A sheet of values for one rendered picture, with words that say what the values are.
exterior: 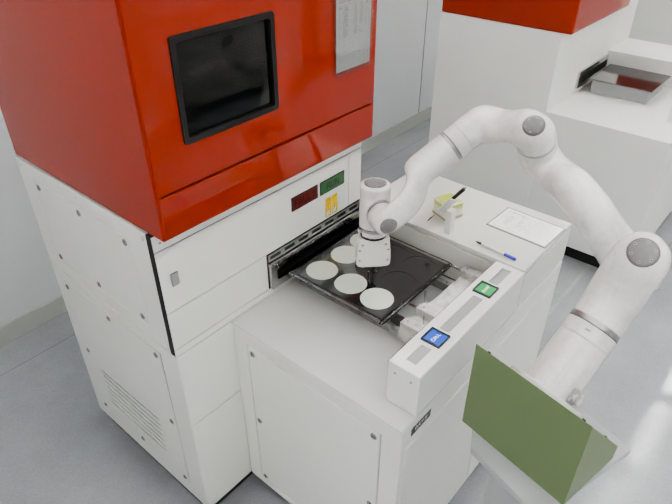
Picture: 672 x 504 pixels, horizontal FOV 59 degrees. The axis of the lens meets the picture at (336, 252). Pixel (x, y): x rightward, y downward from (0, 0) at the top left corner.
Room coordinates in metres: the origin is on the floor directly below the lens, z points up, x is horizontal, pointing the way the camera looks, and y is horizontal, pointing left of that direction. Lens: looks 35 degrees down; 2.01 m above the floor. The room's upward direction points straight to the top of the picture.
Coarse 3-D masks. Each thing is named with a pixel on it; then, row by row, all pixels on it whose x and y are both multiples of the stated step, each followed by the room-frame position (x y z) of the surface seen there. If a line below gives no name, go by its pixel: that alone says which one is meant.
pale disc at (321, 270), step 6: (312, 264) 1.52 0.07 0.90; (318, 264) 1.52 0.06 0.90; (324, 264) 1.52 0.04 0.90; (330, 264) 1.52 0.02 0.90; (306, 270) 1.49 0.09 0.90; (312, 270) 1.49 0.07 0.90; (318, 270) 1.49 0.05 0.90; (324, 270) 1.49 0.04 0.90; (330, 270) 1.49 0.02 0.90; (336, 270) 1.49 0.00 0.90; (312, 276) 1.46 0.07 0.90; (318, 276) 1.46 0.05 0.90; (324, 276) 1.46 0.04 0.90; (330, 276) 1.46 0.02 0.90
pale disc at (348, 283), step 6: (342, 276) 1.46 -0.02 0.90; (348, 276) 1.46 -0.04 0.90; (354, 276) 1.46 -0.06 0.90; (360, 276) 1.46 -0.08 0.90; (336, 282) 1.43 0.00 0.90; (342, 282) 1.43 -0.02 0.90; (348, 282) 1.43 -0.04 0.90; (354, 282) 1.43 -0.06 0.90; (360, 282) 1.43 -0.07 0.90; (366, 282) 1.43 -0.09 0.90; (336, 288) 1.40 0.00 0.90; (342, 288) 1.40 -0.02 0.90; (348, 288) 1.40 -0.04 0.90; (354, 288) 1.40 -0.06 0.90; (360, 288) 1.40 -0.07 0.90
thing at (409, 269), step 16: (320, 256) 1.57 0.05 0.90; (400, 256) 1.57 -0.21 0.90; (416, 256) 1.57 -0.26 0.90; (304, 272) 1.48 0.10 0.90; (352, 272) 1.48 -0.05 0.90; (384, 272) 1.48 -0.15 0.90; (400, 272) 1.48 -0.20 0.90; (416, 272) 1.48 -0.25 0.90; (432, 272) 1.48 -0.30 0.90; (368, 288) 1.40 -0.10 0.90; (384, 288) 1.40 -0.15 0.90; (400, 288) 1.40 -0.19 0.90; (416, 288) 1.40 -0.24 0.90
